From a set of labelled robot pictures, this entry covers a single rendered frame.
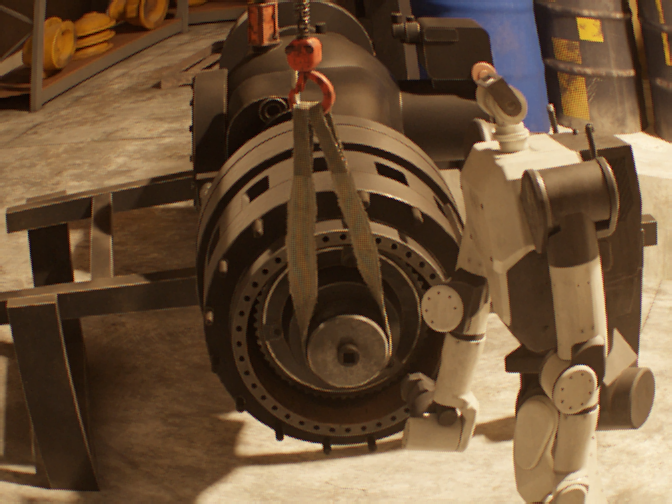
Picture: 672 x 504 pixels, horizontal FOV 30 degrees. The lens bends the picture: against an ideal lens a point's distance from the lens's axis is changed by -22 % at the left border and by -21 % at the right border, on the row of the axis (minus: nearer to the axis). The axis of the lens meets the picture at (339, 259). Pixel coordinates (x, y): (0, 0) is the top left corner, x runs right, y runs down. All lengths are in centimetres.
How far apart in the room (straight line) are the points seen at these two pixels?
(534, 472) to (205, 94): 206
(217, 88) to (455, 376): 174
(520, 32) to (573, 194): 355
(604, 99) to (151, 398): 234
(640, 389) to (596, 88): 365
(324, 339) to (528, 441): 57
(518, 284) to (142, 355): 296
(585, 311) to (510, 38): 352
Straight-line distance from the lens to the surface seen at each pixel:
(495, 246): 216
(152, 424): 448
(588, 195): 202
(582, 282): 204
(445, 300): 250
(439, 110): 416
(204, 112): 406
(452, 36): 413
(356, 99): 369
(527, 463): 234
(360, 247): 270
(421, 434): 261
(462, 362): 255
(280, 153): 301
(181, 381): 479
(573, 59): 578
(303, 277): 271
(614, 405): 223
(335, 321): 271
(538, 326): 221
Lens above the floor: 191
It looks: 19 degrees down
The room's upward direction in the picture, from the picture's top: 4 degrees counter-clockwise
